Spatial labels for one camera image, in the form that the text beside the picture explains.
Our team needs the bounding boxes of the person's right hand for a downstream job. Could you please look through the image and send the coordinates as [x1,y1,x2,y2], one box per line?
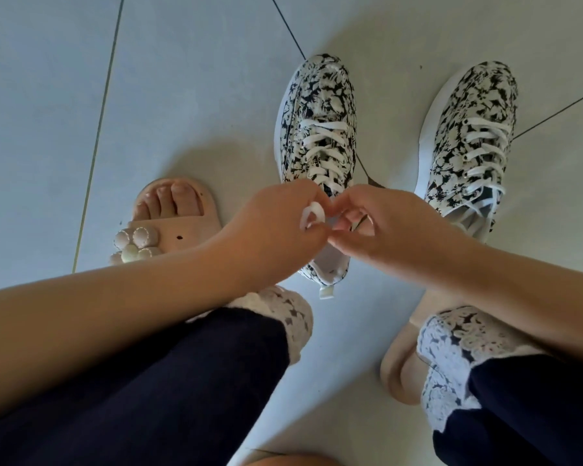
[328,184,475,287]

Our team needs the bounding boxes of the person's left leg navy trousers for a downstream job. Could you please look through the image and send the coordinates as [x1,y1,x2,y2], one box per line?
[0,285,315,466]

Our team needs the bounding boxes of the floral sneaker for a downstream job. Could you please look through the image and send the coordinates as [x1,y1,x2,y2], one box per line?
[273,52,358,300]
[414,60,520,244]

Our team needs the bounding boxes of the pink slipper with green charm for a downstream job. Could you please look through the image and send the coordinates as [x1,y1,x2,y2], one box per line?
[380,291,467,407]

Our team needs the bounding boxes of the person's right forearm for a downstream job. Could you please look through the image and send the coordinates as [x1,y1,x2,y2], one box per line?
[449,245,583,372]

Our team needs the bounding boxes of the person's left hand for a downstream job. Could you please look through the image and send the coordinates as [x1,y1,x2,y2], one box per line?
[211,179,335,294]

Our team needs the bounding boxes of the bright white shoelace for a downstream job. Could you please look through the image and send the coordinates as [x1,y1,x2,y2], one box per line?
[299,118,370,232]
[449,116,514,238]

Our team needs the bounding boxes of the person's right leg navy trousers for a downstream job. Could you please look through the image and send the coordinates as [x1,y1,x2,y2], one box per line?
[417,305,583,466]

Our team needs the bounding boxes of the pink slipper with white charms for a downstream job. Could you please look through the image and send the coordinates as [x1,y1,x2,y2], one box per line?
[109,177,223,266]

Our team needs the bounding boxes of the person's left forearm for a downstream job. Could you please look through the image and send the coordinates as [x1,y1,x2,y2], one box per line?
[0,242,249,428]

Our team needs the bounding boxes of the person's leg navy trousers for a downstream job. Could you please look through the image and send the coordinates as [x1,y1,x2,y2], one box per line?
[0,285,315,466]
[417,305,583,466]

